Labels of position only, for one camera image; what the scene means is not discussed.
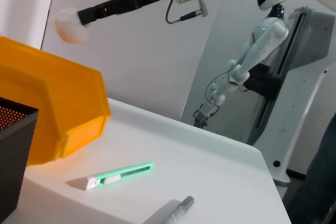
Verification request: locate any white paper ball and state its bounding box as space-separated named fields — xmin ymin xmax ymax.
xmin=51 ymin=5 xmax=91 ymax=44

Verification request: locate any silver pen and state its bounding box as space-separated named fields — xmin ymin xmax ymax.
xmin=143 ymin=195 xmax=195 ymax=224

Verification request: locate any black mesh pen holder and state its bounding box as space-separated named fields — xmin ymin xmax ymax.
xmin=0 ymin=97 xmax=39 ymax=217

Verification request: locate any yellow plastic storage bin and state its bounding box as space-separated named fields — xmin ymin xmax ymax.
xmin=0 ymin=36 xmax=112 ymax=167

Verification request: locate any white humanoid robot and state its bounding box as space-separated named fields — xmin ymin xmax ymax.
xmin=193 ymin=0 xmax=292 ymax=129

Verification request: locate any grey robot lift column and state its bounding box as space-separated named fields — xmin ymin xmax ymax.
xmin=246 ymin=6 xmax=336 ymax=188

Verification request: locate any dark blue cloth object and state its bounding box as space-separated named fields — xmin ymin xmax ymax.
xmin=287 ymin=112 xmax=336 ymax=224

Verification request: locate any right arm cable with connector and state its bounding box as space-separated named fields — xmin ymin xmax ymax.
xmin=164 ymin=0 xmax=208 ymax=25

